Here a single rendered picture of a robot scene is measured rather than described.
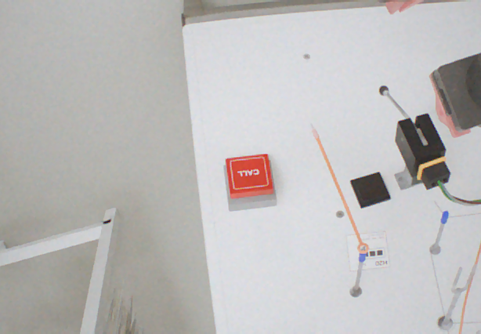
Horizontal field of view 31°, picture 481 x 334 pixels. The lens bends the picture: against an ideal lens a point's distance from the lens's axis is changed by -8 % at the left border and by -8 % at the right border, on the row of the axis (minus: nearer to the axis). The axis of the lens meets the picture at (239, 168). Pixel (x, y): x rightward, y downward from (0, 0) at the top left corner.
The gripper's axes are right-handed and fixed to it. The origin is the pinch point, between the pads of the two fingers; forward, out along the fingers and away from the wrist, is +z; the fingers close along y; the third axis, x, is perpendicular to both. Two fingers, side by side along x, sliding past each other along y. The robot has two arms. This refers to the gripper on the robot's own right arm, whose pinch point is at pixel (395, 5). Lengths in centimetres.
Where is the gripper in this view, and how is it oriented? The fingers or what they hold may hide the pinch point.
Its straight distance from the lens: 103.8
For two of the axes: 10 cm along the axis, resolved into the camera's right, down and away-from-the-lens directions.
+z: 0.0, 4.0, 9.2
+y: 9.6, -2.6, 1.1
